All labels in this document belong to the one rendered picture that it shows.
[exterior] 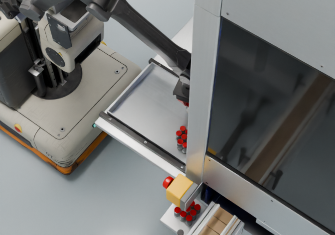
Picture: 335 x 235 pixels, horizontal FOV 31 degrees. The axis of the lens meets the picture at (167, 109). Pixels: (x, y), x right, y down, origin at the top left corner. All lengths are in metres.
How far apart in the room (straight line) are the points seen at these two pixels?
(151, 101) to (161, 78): 0.10
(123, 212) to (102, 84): 0.62
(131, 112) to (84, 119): 0.73
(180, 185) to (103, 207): 1.14
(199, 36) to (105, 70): 1.73
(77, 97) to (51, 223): 0.60
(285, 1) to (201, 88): 0.44
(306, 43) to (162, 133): 1.07
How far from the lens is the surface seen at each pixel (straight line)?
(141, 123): 2.14
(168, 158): 2.05
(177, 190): 1.86
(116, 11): 1.69
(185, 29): 2.37
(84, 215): 2.96
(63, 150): 2.82
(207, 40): 1.30
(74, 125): 2.86
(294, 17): 1.10
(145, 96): 2.19
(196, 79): 1.44
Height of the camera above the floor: 2.74
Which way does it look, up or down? 59 degrees down
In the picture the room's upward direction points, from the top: straight up
